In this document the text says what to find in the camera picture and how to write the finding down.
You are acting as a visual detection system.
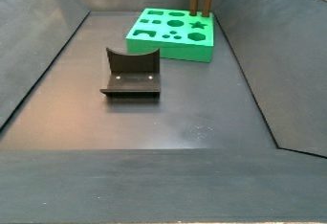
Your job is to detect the dark grey curved holder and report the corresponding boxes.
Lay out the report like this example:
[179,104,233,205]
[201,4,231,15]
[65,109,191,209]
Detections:
[102,48,162,96]

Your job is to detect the green foam shape board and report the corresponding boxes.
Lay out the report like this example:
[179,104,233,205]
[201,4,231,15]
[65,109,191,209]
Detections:
[126,8,215,62]

